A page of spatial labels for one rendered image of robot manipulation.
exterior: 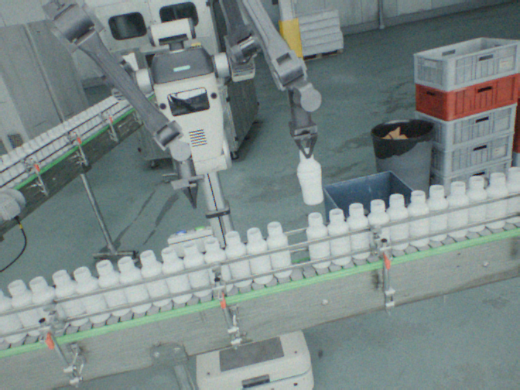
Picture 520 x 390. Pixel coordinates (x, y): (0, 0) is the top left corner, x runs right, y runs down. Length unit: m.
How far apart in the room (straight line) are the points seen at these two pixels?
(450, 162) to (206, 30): 2.70
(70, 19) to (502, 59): 2.92
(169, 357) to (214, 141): 0.79
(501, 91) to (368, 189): 1.88
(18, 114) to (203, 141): 5.46
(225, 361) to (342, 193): 0.94
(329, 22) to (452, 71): 7.53
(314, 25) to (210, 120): 8.96
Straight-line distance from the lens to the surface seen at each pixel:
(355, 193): 1.88
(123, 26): 4.94
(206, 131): 1.62
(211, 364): 2.09
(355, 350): 2.37
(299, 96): 1.10
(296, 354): 2.03
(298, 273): 1.24
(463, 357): 2.38
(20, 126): 7.00
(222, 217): 1.81
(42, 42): 7.73
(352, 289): 1.28
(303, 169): 1.21
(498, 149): 3.72
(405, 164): 3.20
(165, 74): 1.66
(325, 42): 10.59
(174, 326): 1.26
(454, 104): 3.33
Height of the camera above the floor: 1.75
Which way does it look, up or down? 26 degrees down
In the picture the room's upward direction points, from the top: 11 degrees counter-clockwise
